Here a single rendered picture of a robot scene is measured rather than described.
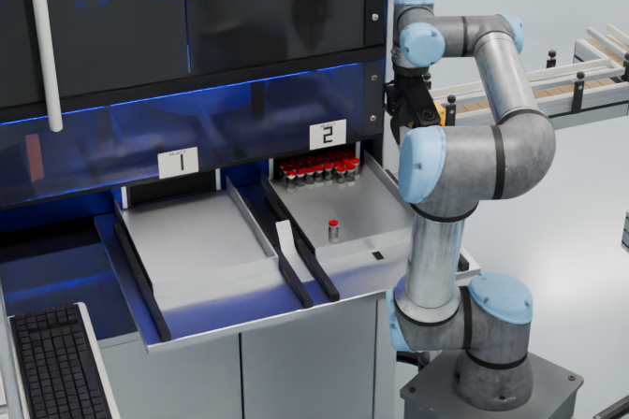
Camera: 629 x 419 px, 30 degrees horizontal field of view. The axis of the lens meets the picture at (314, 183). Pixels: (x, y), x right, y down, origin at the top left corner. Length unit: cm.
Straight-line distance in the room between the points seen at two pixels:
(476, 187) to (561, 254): 229
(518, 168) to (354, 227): 80
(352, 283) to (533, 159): 67
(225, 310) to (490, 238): 195
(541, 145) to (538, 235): 234
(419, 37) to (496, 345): 57
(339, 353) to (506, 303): 93
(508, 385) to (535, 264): 183
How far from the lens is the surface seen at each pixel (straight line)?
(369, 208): 259
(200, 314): 229
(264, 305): 230
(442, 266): 196
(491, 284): 214
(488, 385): 220
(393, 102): 231
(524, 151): 179
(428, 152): 176
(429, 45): 210
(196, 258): 244
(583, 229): 421
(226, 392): 290
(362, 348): 298
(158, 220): 257
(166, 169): 250
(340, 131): 259
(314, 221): 254
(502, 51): 205
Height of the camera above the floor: 227
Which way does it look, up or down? 31 degrees down
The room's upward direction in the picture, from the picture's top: straight up
